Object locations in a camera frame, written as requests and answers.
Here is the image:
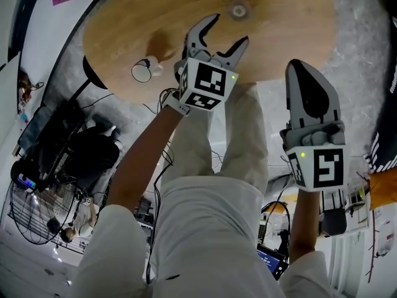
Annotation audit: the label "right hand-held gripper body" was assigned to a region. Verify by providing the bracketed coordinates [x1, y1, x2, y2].
[280, 121, 351, 192]

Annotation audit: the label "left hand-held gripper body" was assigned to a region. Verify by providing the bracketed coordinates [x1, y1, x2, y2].
[169, 47, 239, 117]

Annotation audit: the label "small clear glass cup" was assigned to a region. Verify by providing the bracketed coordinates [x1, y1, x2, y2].
[228, 0, 249, 21]

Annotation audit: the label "person's left forearm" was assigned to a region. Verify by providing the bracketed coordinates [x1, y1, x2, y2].
[107, 106, 184, 214]

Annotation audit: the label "person's right forearm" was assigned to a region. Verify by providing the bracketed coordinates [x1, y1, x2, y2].
[288, 190, 322, 264]

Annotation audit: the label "oval wooden table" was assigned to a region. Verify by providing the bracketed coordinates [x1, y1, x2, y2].
[82, 0, 338, 107]

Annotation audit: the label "black slatted chair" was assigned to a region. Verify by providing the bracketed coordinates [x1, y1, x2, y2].
[321, 189, 348, 237]

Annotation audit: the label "black white striped blanket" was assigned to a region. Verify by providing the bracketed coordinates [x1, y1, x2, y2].
[367, 7, 397, 173]

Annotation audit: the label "person's beige trousers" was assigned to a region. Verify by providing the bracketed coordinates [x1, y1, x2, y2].
[161, 82, 269, 183]

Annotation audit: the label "white cup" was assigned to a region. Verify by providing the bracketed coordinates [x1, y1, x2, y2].
[131, 55, 164, 84]

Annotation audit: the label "thin brown wooden stand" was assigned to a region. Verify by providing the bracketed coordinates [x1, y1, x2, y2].
[356, 171, 381, 284]

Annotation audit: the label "black tablet with screen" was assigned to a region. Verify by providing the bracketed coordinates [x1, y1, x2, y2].
[256, 245, 290, 281]

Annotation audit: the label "black office chair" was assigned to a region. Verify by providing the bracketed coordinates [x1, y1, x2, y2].
[61, 115, 122, 198]

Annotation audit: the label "person's white shirt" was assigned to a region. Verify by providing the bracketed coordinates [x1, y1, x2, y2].
[71, 175, 342, 298]

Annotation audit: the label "white windowsill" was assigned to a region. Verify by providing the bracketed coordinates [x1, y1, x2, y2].
[0, 0, 109, 130]

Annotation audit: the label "small brown ornament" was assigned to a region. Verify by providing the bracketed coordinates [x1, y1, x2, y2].
[17, 70, 44, 105]

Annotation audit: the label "black monitor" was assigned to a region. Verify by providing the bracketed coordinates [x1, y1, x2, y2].
[17, 104, 58, 158]

